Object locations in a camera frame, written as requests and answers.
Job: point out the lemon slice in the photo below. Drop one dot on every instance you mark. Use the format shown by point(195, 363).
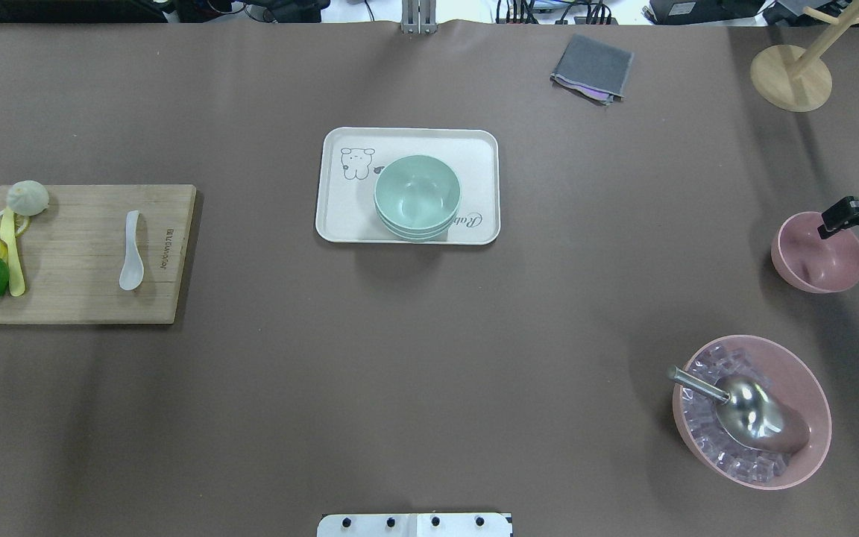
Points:
point(20, 223)

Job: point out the white ceramic spoon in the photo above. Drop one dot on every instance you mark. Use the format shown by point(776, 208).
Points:
point(133, 269)

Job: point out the white rabbit tray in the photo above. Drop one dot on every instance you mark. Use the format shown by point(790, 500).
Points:
point(353, 157)

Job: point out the wooden mug tree stand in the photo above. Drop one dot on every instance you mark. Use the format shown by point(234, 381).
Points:
point(794, 78)

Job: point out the grey purple folded cloth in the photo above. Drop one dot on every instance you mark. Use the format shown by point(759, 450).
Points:
point(594, 69)

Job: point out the small pink bowl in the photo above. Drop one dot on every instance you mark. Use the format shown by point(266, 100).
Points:
point(807, 262)

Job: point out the large pink ice bowl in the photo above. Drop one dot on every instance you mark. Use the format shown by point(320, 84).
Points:
point(785, 376)

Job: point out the green stacked bowls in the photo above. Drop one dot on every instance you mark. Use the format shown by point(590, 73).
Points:
point(417, 197)

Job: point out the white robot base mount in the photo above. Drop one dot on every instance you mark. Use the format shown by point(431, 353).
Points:
point(473, 523)

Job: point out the wooden cutting board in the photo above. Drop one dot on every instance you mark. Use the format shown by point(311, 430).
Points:
point(72, 253)

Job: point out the yellow plastic knife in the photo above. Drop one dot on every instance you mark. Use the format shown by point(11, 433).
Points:
point(17, 283)

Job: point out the metal ice scoop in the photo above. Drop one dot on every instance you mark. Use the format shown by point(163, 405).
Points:
point(748, 413)

